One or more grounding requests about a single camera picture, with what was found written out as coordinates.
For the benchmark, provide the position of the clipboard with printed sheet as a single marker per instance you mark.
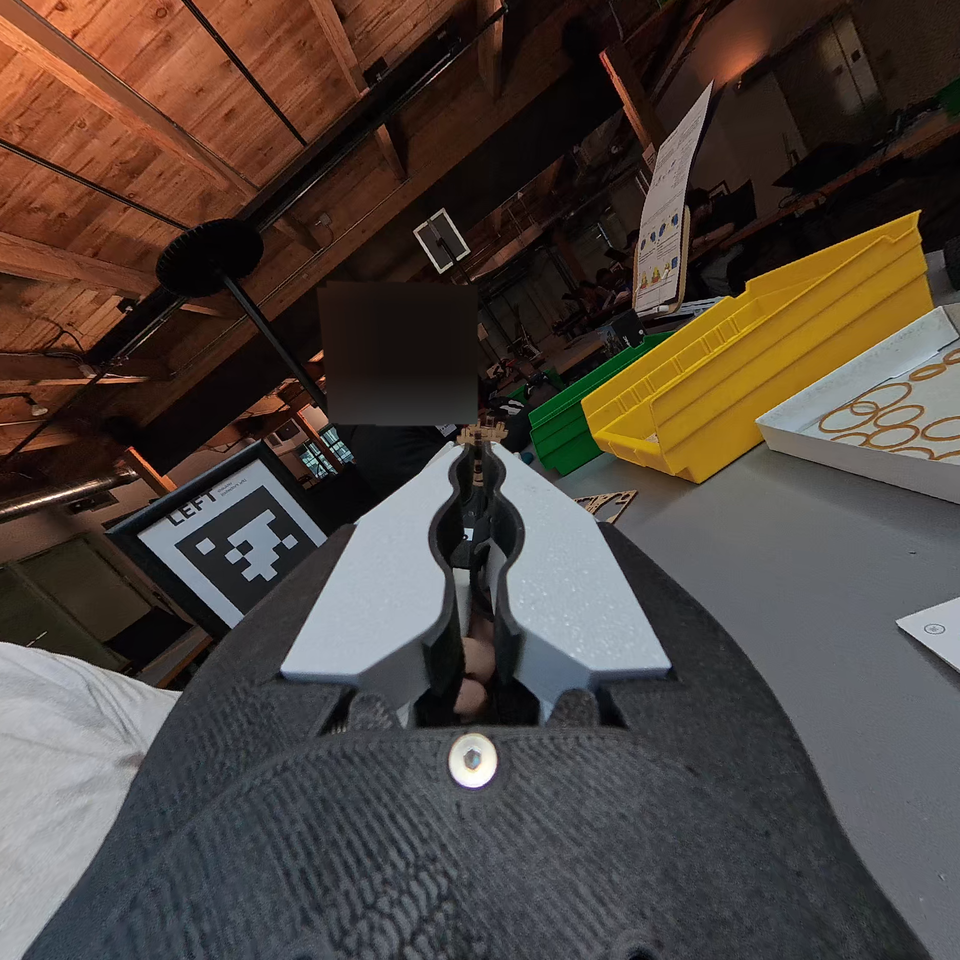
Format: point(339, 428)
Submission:
point(667, 210)

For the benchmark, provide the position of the white instruction sheet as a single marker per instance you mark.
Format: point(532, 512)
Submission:
point(937, 634)

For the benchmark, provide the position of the wooden cutout sheet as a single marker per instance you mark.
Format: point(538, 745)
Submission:
point(607, 504)

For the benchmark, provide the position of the person's white shirt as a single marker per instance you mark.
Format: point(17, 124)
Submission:
point(67, 787)

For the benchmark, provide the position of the person's left hand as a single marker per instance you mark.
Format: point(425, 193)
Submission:
point(472, 667)

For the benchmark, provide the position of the wooden gear assembly piece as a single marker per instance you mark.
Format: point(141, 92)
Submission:
point(480, 433)

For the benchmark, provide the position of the white framed panel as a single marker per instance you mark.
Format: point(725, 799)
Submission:
point(442, 238)

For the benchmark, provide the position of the pile of tan rubber bands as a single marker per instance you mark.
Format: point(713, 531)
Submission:
point(885, 424)

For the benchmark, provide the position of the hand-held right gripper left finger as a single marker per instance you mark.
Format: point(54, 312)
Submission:
point(360, 600)

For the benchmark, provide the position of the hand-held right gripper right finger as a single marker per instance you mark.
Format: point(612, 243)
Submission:
point(577, 600)

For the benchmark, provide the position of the small black box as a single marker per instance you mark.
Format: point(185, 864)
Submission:
point(626, 330)

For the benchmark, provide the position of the metal duct pipe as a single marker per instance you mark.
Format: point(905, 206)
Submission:
point(60, 491)

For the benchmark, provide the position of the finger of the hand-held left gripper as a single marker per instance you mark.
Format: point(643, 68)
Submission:
point(480, 581)

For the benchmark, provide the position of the black round ceiling lamp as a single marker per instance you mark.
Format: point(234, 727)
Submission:
point(210, 255)

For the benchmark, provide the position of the yellow plastic bin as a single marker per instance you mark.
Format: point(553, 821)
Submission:
point(750, 352)
point(750, 435)

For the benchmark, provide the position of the grey desk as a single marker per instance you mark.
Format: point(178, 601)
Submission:
point(750, 585)

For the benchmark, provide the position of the white cardboard tray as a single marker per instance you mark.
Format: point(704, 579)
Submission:
point(802, 446)

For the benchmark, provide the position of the green cabinet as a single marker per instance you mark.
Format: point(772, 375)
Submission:
point(60, 592)

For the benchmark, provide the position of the green plastic bin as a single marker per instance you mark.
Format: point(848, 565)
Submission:
point(562, 427)

